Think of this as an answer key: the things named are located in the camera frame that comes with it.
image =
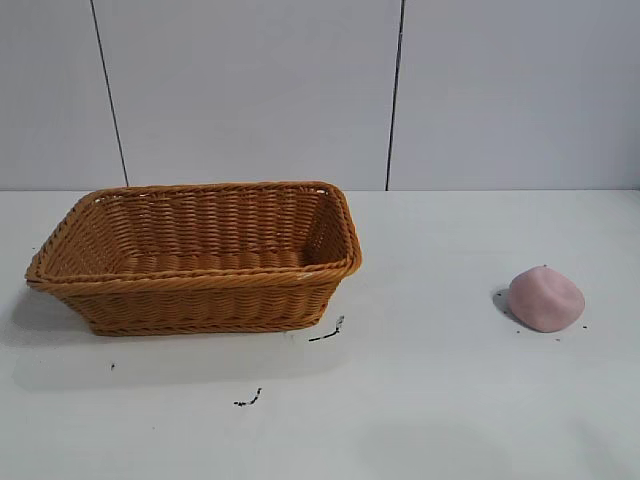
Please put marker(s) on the brown wicker basket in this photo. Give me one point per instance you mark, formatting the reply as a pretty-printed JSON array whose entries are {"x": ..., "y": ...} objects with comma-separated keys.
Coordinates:
[{"x": 200, "y": 300}]

